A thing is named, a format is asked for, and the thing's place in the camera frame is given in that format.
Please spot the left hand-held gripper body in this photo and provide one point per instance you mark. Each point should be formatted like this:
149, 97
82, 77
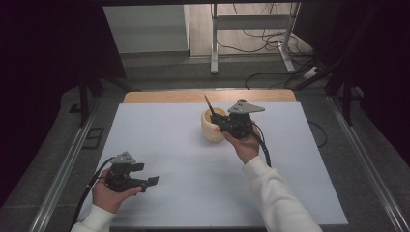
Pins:
119, 180

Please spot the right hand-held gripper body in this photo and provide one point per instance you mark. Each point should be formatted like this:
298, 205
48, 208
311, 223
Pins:
238, 124

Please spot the cream pen holder cup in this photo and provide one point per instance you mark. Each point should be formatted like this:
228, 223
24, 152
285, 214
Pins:
209, 130

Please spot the black pen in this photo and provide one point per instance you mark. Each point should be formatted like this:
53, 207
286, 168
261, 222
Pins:
208, 103

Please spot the person's left hand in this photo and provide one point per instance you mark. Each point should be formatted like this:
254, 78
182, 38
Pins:
108, 199

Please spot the person's right hand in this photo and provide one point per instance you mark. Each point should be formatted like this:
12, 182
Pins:
246, 148

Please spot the white table board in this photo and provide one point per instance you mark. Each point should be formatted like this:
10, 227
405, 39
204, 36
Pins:
193, 180

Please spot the wooden table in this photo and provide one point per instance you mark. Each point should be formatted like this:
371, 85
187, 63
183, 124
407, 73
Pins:
161, 96

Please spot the black tripod stand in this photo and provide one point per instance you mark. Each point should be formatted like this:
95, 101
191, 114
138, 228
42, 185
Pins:
346, 96
84, 100

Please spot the white power strip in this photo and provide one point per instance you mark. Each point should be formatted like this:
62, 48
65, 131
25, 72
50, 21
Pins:
311, 72

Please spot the white cabinet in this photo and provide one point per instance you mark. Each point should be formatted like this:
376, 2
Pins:
148, 29

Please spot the dark curtain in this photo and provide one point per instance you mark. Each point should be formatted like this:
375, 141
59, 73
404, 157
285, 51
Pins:
38, 64
386, 64

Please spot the aluminium rail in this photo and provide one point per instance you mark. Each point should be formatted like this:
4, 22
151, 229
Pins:
367, 161
64, 170

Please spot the white metal stand frame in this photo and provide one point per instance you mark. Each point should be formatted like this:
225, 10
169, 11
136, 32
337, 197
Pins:
251, 22

